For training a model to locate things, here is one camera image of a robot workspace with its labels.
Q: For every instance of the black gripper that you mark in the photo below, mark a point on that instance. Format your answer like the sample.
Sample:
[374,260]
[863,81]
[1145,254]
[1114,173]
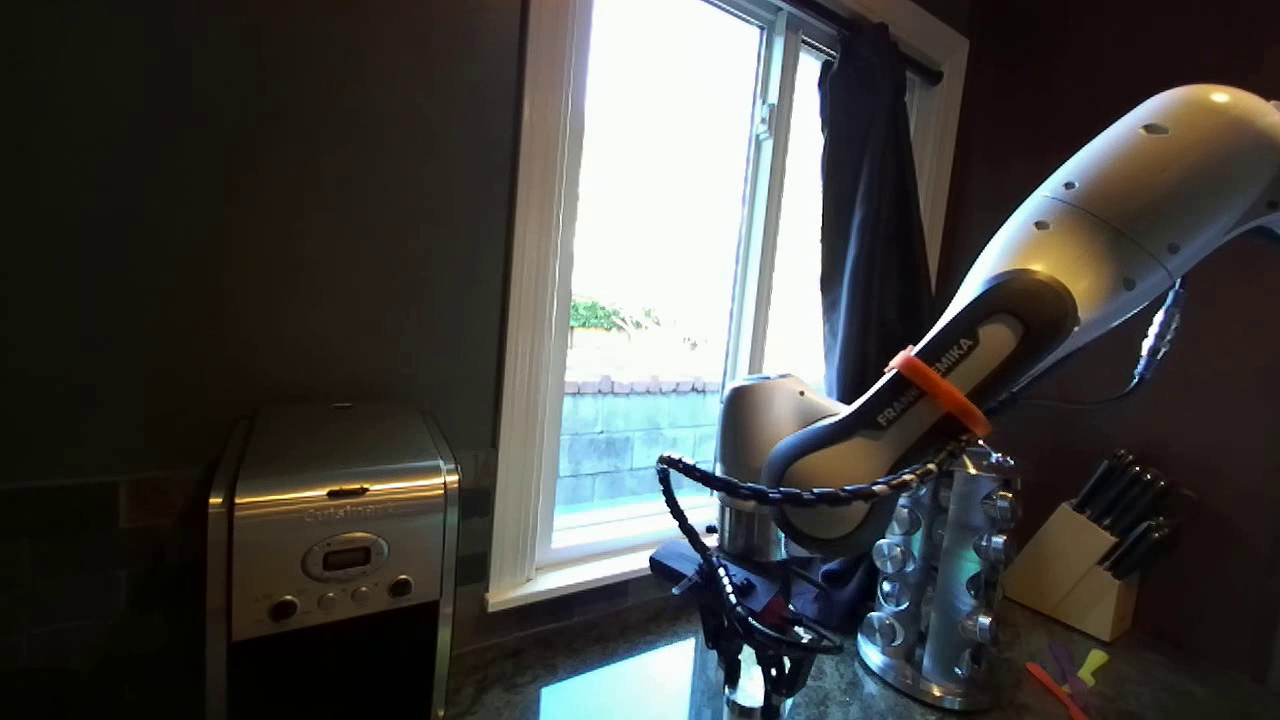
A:
[773,607]

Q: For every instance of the white salt jar steel cap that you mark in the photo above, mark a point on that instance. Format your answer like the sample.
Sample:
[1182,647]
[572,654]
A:
[749,681]

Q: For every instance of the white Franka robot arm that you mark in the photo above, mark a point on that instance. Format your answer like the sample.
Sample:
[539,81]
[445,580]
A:
[1132,201]

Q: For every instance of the steel revolving spice rack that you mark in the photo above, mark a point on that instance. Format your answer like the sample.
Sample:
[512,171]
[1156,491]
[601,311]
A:
[941,587]

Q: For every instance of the white framed window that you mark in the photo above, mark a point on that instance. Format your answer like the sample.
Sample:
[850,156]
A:
[653,201]

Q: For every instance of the orange plastic knife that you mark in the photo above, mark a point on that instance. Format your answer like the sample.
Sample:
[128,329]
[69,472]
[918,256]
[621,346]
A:
[1055,691]

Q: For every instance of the purple plastic knife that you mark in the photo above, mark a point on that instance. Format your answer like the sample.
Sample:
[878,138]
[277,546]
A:
[1058,656]

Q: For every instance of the wooden knife block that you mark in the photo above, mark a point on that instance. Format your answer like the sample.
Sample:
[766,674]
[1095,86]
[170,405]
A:
[1065,575]

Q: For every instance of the yellow plastic knife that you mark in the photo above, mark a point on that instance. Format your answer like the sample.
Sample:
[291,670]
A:
[1095,664]

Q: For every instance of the dark curtain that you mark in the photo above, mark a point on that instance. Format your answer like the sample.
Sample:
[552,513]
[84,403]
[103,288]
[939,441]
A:
[867,242]

